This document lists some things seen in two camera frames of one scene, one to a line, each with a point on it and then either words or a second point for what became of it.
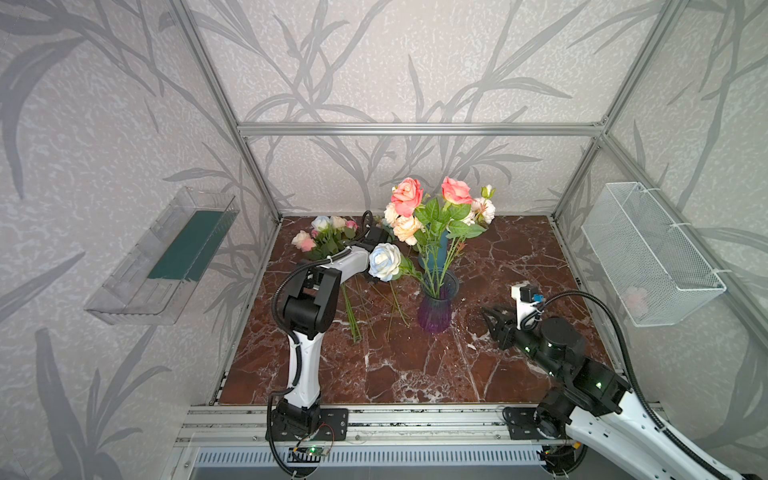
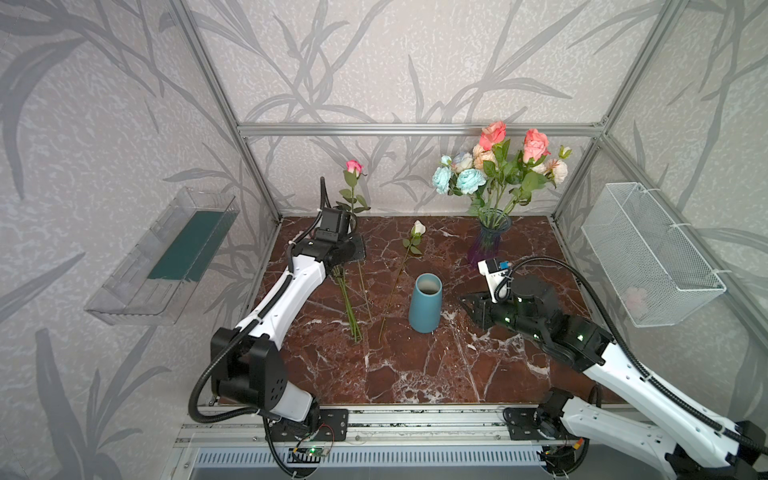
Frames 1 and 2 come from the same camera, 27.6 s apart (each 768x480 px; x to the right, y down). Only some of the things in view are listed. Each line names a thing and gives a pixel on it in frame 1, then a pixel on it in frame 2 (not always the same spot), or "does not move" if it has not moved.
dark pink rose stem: x=407 y=195 → x=492 y=137
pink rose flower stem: x=457 y=191 → x=535 y=150
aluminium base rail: x=247 y=425 does not move
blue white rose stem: x=387 y=264 → x=462 y=161
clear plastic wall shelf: x=160 y=271 does not move
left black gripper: x=372 y=234 → x=350 y=248
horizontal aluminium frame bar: x=515 y=130 does not move
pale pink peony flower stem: x=482 y=207 → x=555 y=170
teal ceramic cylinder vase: x=437 y=258 → x=425 y=310
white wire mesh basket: x=657 y=276 does not move
